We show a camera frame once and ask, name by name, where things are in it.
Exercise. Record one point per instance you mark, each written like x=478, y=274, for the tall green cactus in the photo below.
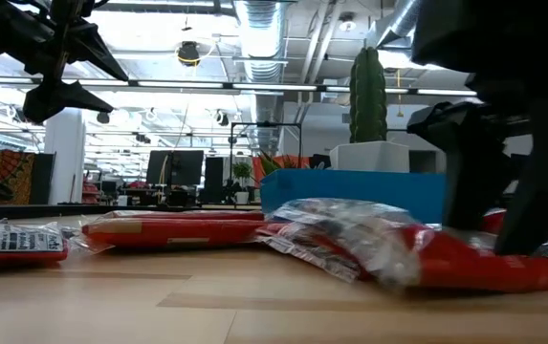
x=368, y=95

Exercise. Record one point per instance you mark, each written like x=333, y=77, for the long light bar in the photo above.
x=273, y=86

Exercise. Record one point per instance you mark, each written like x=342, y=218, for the small plant in white pot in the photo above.
x=242, y=177

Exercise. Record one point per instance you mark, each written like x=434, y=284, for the black tower speaker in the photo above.
x=213, y=179

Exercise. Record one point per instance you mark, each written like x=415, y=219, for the spiky green aloe plant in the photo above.
x=271, y=165

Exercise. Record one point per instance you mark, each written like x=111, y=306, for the black computer monitor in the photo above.
x=182, y=167

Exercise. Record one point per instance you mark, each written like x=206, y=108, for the crinkled red popcorn bag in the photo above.
x=374, y=248

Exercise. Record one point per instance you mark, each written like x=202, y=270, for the white round pillar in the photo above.
x=65, y=157

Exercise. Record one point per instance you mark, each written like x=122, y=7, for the popcorn bag with white label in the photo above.
x=10, y=239

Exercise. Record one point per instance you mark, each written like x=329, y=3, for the colourful patterned panel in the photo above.
x=10, y=177

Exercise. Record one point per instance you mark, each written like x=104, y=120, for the blue plastic basket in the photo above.
x=350, y=191

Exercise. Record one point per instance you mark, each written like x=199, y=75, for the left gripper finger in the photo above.
x=87, y=48
x=53, y=100

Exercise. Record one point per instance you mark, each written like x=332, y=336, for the black round ceiling fixture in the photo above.
x=188, y=52

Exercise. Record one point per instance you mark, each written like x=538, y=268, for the silver ventilation duct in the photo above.
x=261, y=48

